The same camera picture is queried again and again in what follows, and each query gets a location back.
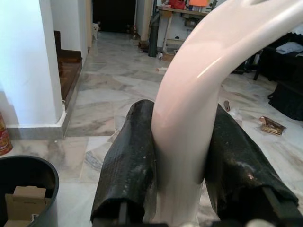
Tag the red printed tin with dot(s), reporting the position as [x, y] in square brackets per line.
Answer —
[4, 137]

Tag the gold foil wrapper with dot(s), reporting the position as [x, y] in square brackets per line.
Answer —
[272, 126]

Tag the pale blue folded cloth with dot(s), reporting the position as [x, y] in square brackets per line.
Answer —
[287, 48]

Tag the small wooden piece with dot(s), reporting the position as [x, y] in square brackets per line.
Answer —
[161, 69]

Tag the white lace tablecloth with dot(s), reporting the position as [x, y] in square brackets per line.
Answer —
[294, 29]

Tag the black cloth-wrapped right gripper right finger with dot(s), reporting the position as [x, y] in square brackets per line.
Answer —
[236, 170]

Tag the black wooden table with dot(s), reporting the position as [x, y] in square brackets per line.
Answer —
[267, 59]

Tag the red bag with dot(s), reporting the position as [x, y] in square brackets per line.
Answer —
[177, 4]

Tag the flat cardboard piece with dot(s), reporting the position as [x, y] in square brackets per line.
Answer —
[168, 58]

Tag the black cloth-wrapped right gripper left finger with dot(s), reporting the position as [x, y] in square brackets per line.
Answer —
[127, 160]

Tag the black bag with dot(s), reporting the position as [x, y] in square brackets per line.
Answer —
[287, 101]

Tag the dark green rolled mat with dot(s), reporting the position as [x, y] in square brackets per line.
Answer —
[153, 40]

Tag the brown cardboard box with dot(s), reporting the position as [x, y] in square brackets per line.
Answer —
[26, 203]

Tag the orange sheet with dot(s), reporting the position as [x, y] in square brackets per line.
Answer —
[197, 2]

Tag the small white dog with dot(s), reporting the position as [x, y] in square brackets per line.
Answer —
[95, 29]

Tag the black round bin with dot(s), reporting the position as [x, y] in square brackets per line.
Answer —
[53, 189]

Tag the dark wooden stair steps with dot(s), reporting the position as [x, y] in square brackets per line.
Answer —
[68, 68]

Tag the small brown scrap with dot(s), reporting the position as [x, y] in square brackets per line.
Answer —
[227, 105]

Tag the light wooden table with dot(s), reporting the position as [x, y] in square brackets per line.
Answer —
[169, 26]

